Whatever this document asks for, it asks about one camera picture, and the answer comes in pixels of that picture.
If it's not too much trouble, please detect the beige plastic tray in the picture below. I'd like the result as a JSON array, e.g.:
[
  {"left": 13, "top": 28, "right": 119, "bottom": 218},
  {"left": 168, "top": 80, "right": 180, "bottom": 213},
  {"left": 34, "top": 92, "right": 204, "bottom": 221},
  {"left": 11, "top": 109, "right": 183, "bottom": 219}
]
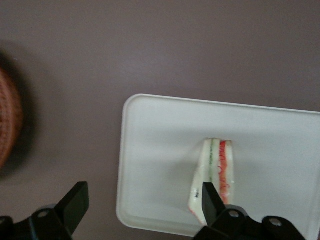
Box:
[{"left": 115, "top": 93, "right": 320, "bottom": 239}]

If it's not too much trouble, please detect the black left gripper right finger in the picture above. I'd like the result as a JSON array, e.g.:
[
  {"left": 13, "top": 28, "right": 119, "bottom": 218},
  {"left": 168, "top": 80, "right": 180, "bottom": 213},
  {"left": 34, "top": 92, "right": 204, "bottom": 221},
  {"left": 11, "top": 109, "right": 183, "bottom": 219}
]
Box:
[{"left": 191, "top": 181, "right": 309, "bottom": 240}]

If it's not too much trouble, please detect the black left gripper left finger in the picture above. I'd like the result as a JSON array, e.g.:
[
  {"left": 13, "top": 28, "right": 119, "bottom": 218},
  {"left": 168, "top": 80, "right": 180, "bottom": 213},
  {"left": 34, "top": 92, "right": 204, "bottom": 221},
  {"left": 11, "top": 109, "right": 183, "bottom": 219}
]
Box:
[{"left": 0, "top": 181, "right": 90, "bottom": 240}]

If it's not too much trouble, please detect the brown round wicker basket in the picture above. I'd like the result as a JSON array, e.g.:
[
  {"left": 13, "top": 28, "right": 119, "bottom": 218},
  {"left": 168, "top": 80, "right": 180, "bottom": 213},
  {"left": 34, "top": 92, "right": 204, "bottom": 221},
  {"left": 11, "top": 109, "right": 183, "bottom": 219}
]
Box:
[{"left": 0, "top": 66, "right": 25, "bottom": 169}]

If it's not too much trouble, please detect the triangle sandwich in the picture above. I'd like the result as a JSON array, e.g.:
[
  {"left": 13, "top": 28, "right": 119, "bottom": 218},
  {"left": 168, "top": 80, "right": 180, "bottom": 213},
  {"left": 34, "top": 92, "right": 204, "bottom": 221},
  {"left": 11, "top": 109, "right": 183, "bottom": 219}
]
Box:
[{"left": 186, "top": 137, "right": 237, "bottom": 225}]

